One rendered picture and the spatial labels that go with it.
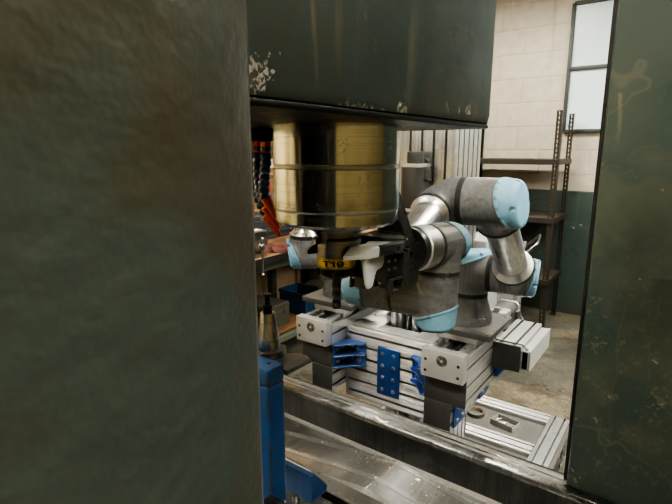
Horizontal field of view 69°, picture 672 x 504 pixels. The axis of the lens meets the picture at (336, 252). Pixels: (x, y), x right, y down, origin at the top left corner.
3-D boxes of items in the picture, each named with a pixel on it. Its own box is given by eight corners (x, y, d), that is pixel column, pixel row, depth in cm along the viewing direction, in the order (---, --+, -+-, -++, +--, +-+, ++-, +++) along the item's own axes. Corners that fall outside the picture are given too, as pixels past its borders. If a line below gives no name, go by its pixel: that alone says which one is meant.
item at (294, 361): (293, 354, 91) (293, 349, 91) (315, 361, 88) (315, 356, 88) (266, 367, 85) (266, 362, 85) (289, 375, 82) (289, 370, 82)
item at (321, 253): (309, 266, 65) (309, 242, 64) (334, 259, 68) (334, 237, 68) (338, 272, 62) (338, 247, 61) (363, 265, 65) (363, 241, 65)
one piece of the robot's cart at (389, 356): (377, 391, 177) (378, 345, 174) (399, 398, 172) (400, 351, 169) (375, 393, 176) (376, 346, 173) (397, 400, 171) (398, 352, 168)
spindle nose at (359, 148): (248, 222, 63) (244, 125, 60) (330, 210, 75) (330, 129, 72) (345, 236, 53) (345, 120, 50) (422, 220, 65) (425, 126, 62)
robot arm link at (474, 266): (456, 283, 166) (458, 243, 163) (497, 288, 159) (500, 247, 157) (444, 291, 156) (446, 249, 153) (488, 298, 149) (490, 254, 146)
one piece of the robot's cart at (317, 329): (356, 310, 211) (356, 290, 209) (383, 317, 203) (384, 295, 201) (295, 339, 179) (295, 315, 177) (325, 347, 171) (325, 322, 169)
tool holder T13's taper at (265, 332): (251, 348, 89) (249, 312, 88) (269, 341, 93) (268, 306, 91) (267, 354, 86) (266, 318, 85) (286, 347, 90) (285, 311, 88)
